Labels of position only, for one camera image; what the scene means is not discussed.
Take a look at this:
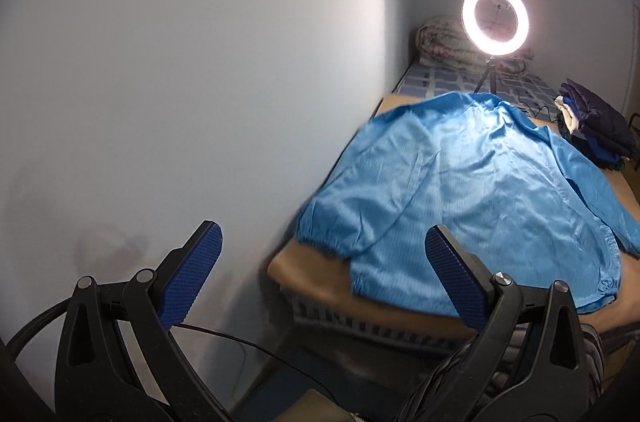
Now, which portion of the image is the black tripod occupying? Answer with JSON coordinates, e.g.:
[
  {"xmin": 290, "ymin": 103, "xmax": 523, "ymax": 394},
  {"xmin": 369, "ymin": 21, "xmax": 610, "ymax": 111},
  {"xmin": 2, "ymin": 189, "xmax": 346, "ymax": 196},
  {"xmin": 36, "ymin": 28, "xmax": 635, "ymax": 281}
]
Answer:
[{"xmin": 474, "ymin": 56, "xmax": 498, "ymax": 94}]

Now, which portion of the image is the light blue jacket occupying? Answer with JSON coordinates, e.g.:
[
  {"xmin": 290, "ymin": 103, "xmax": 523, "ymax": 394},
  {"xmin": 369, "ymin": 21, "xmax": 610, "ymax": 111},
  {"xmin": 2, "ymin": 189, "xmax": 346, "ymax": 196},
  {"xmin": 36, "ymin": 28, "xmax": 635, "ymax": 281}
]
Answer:
[{"xmin": 295, "ymin": 92, "xmax": 639, "ymax": 316}]

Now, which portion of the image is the stack of folded dark clothes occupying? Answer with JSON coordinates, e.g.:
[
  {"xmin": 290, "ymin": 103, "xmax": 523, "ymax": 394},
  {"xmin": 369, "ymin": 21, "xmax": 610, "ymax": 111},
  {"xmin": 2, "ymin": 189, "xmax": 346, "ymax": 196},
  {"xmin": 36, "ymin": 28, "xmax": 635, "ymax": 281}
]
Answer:
[{"xmin": 554, "ymin": 79, "xmax": 639, "ymax": 171}]

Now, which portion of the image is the folded floral quilt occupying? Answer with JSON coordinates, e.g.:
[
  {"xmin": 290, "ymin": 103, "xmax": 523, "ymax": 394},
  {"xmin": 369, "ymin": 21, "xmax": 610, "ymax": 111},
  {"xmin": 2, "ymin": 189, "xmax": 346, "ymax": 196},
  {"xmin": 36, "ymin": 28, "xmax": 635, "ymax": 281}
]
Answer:
[{"xmin": 414, "ymin": 16, "xmax": 534, "ymax": 77}]

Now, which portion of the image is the black cable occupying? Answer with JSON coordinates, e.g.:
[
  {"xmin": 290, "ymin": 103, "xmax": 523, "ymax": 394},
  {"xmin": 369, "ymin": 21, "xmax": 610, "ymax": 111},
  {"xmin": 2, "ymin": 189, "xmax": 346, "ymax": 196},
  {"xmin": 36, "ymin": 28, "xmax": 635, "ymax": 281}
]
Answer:
[{"xmin": 4, "ymin": 295, "xmax": 342, "ymax": 403}]

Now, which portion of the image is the ring light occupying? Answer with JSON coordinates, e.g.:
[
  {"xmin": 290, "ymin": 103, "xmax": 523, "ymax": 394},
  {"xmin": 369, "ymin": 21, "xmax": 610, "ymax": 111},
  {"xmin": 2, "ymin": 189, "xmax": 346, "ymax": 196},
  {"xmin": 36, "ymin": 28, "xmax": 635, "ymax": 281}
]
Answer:
[{"xmin": 461, "ymin": 0, "xmax": 529, "ymax": 56}]

